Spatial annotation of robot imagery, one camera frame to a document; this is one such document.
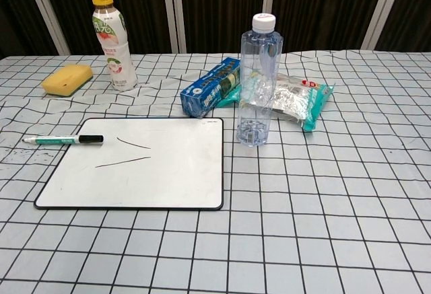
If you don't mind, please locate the yellow-capped drink bottle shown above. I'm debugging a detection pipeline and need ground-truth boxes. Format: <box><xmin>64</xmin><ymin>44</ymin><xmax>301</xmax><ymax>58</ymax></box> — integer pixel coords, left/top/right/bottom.
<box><xmin>91</xmin><ymin>0</ymin><xmax>139</xmax><ymax>92</ymax></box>

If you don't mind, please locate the clear water bottle white cap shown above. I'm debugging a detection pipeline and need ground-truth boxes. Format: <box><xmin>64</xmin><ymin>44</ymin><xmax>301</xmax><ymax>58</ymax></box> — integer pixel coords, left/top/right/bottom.
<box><xmin>237</xmin><ymin>13</ymin><xmax>284</xmax><ymax>148</ymax></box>

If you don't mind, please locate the green marker pen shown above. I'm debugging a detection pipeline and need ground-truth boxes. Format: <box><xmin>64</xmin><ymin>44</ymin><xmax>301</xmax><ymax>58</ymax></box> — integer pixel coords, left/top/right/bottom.
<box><xmin>22</xmin><ymin>135</ymin><xmax>104</xmax><ymax>146</ymax></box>

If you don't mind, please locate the blue cardboard box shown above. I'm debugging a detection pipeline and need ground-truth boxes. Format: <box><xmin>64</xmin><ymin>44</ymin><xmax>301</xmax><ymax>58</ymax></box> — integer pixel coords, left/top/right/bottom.
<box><xmin>179</xmin><ymin>57</ymin><xmax>242</xmax><ymax>119</ymax></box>

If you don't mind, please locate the black screen panel white frame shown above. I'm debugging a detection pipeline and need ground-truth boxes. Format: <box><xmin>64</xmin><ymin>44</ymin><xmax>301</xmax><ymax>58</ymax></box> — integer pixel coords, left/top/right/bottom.
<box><xmin>0</xmin><ymin>0</ymin><xmax>70</xmax><ymax>58</ymax></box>
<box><xmin>262</xmin><ymin>0</ymin><xmax>400</xmax><ymax>52</ymax></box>
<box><xmin>170</xmin><ymin>0</ymin><xmax>273</xmax><ymax>54</ymax></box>
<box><xmin>23</xmin><ymin>0</ymin><xmax>188</xmax><ymax>56</ymax></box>
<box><xmin>362</xmin><ymin>0</ymin><xmax>431</xmax><ymax>52</ymax></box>

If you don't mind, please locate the yellow sponge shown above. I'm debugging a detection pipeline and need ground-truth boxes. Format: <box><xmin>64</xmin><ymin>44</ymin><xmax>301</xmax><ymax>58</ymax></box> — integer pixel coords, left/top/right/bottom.
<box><xmin>41</xmin><ymin>64</ymin><xmax>94</xmax><ymax>98</ymax></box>

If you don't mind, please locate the white black-checked tablecloth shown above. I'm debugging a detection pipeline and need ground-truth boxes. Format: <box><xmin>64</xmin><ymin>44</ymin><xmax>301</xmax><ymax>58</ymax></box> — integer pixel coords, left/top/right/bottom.
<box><xmin>0</xmin><ymin>48</ymin><xmax>431</xmax><ymax>294</ymax></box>

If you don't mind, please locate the teal snack bag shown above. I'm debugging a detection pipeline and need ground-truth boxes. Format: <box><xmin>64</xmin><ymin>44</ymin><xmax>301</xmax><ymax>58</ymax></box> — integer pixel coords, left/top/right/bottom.
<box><xmin>215</xmin><ymin>73</ymin><xmax>335</xmax><ymax>133</ymax></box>

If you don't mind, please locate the white dry-erase board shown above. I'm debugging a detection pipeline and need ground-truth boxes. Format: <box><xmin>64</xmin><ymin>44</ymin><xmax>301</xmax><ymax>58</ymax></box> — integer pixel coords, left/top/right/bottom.
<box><xmin>33</xmin><ymin>117</ymin><xmax>226</xmax><ymax>211</ymax></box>

